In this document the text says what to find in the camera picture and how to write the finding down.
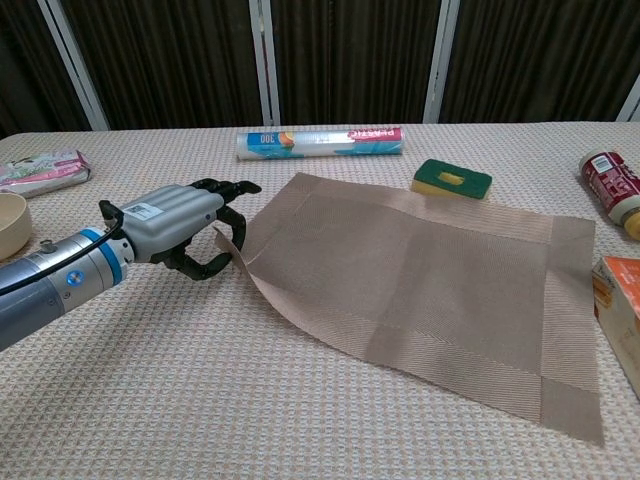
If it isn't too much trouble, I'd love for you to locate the beige checked tablecloth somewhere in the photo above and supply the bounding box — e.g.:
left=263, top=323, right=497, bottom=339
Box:
left=0, top=121, right=640, bottom=480

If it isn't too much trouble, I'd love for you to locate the orange carton box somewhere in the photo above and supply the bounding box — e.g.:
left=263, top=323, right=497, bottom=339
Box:
left=592, top=255, right=640, bottom=399

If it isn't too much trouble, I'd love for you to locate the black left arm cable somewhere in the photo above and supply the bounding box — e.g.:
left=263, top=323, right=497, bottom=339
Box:
left=0, top=198, right=125, bottom=297

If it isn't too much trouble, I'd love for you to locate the dark pleated screen panel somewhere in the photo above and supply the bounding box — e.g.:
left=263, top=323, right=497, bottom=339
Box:
left=0, top=0, right=94, bottom=139
left=59, top=0, right=266, bottom=131
left=439, top=0, right=640, bottom=124
left=269, top=0, right=444, bottom=126

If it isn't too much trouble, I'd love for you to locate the floral tissue pack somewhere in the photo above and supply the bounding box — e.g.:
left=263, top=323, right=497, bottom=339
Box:
left=0, top=148, right=93, bottom=200

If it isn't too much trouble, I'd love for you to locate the white screen frame post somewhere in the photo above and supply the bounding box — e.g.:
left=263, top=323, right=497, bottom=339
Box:
left=36, top=0, right=111, bottom=132
left=422, top=0, right=461, bottom=125
left=615, top=74, right=640, bottom=123
left=248, top=0, right=282, bottom=127

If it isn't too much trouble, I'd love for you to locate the plastic wrap roll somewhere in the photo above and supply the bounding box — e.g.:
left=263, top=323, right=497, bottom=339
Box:
left=235, top=126, right=405, bottom=163

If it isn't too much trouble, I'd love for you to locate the beige brown bowl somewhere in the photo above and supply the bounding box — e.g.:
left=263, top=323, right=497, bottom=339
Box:
left=0, top=192, right=34, bottom=262

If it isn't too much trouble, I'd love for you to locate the red label bottle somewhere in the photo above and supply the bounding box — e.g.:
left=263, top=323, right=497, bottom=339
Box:
left=578, top=147, right=640, bottom=243

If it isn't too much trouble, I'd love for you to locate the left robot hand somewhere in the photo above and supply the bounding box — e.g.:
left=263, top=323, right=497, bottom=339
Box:
left=121, top=177, right=263, bottom=281

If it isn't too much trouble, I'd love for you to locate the brown woven placemat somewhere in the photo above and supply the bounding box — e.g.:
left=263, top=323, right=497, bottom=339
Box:
left=213, top=171, right=606, bottom=448

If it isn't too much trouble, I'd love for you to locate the green yellow sponge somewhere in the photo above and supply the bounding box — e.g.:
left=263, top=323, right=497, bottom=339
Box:
left=410, top=158, right=494, bottom=202

